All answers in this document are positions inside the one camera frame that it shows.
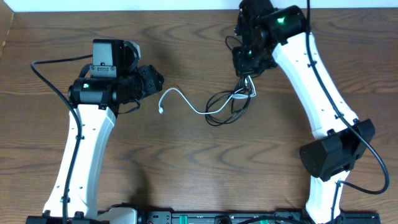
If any white USB cable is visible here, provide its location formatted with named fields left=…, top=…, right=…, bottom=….
left=158, top=75, right=257, bottom=115

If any black USB cable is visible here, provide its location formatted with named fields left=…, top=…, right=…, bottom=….
left=204, top=35, right=253, bottom=127

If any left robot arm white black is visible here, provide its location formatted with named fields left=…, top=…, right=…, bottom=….
left=44, top=39, right=164, bottom=220

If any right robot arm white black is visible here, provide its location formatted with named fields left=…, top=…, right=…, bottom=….
left=233, top=1, right=375, bottom=223

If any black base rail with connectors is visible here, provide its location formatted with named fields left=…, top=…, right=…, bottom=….
left=25, top=203, right=381, bottom=224

